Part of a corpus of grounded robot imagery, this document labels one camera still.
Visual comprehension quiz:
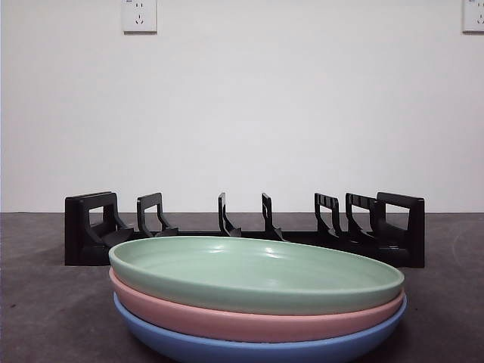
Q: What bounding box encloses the black plastic dish rack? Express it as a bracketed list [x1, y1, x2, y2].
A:
[64, 191, 427, 270]

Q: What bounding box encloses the white wall socket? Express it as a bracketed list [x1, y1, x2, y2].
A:
[462, 0, 484, 33]
[121, 0, 158, 34]

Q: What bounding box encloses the green plate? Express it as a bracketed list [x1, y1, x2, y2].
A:
[108, 236, 406, 317]

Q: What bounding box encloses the pink plate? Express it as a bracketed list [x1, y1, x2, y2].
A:
[108, 268, 408, 343]

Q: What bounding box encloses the blue plate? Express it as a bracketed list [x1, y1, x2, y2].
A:
[113, 293, 410, 363]

